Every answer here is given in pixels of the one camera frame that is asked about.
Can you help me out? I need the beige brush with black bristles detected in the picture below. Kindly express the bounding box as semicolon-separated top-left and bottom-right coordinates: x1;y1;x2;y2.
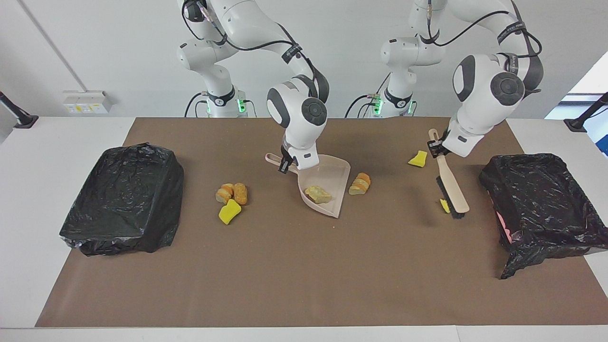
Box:
428;128;470;220

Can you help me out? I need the pale croissant bread piece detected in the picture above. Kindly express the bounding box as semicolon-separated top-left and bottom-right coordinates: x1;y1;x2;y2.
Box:
304;186;333;205

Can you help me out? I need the beige plastic dustpan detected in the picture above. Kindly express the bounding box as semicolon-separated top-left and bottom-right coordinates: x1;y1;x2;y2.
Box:
265;153;351;219

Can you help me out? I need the orange striped croissant bread piece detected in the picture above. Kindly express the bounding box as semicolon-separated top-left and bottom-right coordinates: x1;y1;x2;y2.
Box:
348;172;371;196

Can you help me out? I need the pink plastic bin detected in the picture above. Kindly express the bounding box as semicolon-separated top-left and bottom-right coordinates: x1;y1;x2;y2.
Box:
495;210;513;244

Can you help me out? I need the black plastic trash bag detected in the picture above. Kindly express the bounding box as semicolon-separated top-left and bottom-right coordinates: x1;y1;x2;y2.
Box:
59;143;184;257
478;153;608;280

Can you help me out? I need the small striped bread roll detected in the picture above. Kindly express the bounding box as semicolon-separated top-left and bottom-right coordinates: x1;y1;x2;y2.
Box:
216;183;235;205

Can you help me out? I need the yellow curved sponge piece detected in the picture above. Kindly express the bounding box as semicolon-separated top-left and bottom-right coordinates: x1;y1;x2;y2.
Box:
218;199;242;225

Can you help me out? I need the brown table mat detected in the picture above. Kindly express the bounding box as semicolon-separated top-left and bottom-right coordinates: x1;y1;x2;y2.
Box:
36;117;608;328

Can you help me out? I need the black base power cable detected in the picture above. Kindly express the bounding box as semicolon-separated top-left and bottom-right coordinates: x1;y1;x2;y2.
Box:
184;92;210;118
345;74;391;118

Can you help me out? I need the white wall socket box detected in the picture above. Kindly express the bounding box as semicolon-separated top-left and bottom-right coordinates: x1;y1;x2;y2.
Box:
63;90;113;114

